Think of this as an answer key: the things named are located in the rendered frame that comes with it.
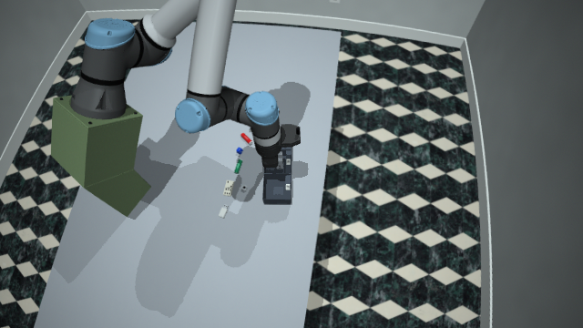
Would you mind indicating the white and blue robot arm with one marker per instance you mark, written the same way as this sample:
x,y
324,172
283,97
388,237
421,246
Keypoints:
x,y
113,45

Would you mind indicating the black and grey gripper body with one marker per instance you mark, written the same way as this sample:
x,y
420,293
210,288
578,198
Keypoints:
x,y
288,136

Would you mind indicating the white usb stick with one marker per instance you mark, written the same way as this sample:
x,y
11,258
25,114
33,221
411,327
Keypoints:
x,y
223,211

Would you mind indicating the green aa battery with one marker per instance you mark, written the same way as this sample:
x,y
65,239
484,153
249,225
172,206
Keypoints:
x,y
238,166

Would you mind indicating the dark grey rack of three bins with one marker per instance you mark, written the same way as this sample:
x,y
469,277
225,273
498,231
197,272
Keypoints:
x,y
277,183

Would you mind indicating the white domino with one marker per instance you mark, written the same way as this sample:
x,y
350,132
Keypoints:
x,y
228,188

